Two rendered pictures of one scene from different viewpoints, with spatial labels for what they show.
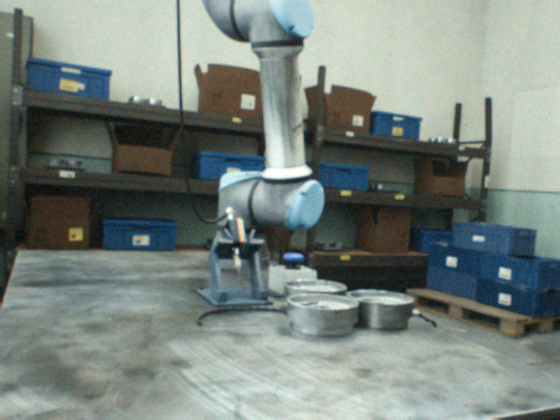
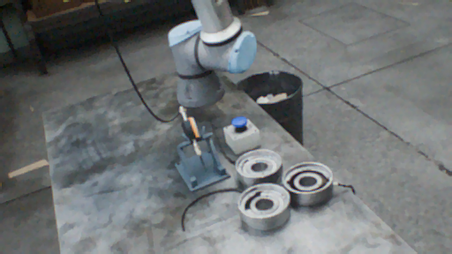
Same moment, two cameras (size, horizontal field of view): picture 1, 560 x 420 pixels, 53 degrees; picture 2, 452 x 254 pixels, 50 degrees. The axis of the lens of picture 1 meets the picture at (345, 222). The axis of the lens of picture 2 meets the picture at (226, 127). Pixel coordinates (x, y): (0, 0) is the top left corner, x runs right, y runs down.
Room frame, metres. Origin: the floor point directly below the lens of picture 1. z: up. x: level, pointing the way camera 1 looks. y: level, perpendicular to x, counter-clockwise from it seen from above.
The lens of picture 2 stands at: (0.06, -0.10, 1.48)
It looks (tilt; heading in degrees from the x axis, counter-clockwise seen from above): 31 degrees down; 13
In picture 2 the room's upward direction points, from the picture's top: 11 degrees counter-clockwise
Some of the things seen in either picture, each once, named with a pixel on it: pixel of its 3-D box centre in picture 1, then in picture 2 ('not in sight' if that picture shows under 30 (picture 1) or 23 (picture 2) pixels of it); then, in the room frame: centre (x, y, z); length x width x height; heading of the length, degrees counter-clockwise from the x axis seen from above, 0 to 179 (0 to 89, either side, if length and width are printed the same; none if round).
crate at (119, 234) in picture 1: (138, 233); not in sight; (4.22, 1.56, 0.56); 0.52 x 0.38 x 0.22; 116
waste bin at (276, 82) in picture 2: not in sight; (272, 123); (2.13, 0.13, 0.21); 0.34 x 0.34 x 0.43
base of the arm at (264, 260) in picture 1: (240, 245); (198, 81); (1.38, 0.26, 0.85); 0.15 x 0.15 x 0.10
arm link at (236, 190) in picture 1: (245, 198); (192, 46); (1.37, 0.25, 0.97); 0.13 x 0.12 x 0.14; 62
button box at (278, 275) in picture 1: (291, 278); (241, 135); (1.09, 0.10, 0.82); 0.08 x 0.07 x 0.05; 29
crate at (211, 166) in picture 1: (226, 168); not in sight; (4.53, 0.99, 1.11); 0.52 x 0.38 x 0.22; 119
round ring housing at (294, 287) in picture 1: (315, 296); (259, 169); (0.94, 0.04, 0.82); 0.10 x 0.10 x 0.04
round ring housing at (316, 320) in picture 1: (322, 314); (265, 207); (0.81, 0.02, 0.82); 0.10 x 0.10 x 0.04
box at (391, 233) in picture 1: (381, 228); not in sight; (5.25, -0.34, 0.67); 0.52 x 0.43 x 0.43; 119
